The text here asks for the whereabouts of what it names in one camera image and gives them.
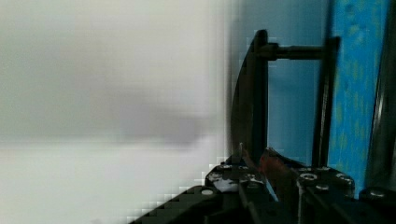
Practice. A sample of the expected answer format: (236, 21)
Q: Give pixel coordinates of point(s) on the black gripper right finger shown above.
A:
(282, 173)

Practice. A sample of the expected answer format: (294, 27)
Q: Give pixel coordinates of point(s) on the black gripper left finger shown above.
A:
(238, 168)

